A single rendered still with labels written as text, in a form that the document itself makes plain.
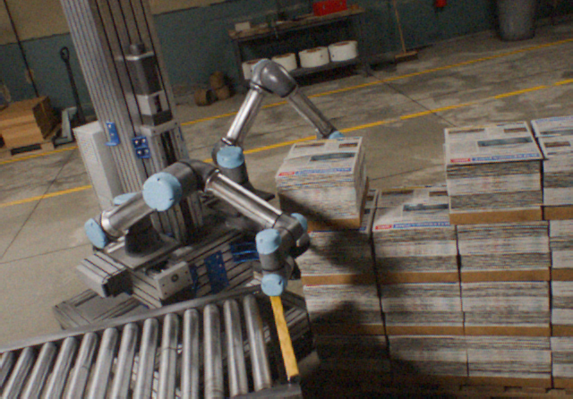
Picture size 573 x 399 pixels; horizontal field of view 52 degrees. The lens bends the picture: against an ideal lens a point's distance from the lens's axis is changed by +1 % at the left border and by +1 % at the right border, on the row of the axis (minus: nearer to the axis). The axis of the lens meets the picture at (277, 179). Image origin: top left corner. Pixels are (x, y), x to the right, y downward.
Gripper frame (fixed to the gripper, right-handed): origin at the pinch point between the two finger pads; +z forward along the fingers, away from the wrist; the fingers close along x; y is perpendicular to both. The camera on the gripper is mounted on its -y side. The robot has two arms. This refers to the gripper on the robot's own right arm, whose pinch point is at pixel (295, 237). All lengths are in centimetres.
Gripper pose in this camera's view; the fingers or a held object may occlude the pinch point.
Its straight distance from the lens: 207.2
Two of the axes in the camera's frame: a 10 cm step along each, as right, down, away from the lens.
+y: -1.8, -9.1, -3.6
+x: -9.6, 0.9, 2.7
